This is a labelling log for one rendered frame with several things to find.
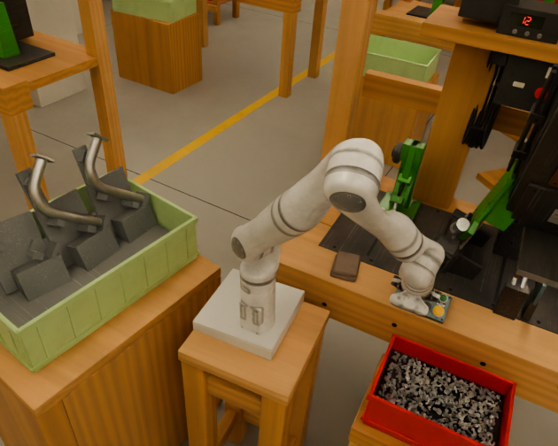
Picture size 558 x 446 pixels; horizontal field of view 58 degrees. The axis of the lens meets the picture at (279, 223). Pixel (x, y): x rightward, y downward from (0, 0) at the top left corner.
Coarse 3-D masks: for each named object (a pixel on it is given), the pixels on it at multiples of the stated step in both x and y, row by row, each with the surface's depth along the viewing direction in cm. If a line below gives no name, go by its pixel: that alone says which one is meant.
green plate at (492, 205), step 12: (504, 180) 136; (492, 192) 142; (504, 192) 133; (480, 204) 148; (492, 204) 136; (504, 204) 136; (480, 216) 140; (492, 216) 140; (504, 216) 138; (504, 228) 140
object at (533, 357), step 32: (288, 256) 156; (320, 256) 157; (320, 288) 152; (352, 288) 147; (384, 288) 148; (352, 320) 153; (384, 320) 146; (416, 320) 141; (448, 320) 139; (480, 320) 140; (512, 320) 141; (448, 352) 141; (480, 352) 136; (512, 352) 132; (544, 352) 133; (544, 384) 132
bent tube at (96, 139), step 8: (96, 136) 149; (96, 144) 149; (88, 152) 149; (96, 152) 150; (88, 160) 149; (88, 168) 149; (88, 176) 150; (96, 176) 151; (96, 184) 151; (104, 184) 154; (104, 192) 154; (112, 192) 157; (120, 192) 159; (128, 192) 162; (128, 200) 164; (136, 200) 165
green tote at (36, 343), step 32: (160, 224) 173; (192, 224) 159; (160, 256) 153; (192, 256) 166; (96, 288) 135; (128, 288) 147; (0, 320) 123; (32, 320) 123; (64, 320) 131; (96, 320) 141; (32, 352) 126
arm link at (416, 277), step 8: (408, 264) 101; (416, 264) 100; (400, 272) 102; (408, 272) 100; (416, 272) 99; (424, 272) 99; (408, 280) 101; (416, 280) 100; (424, 280) 100; (432, 280) 101; (416, 288) 111; (424, 288) 102
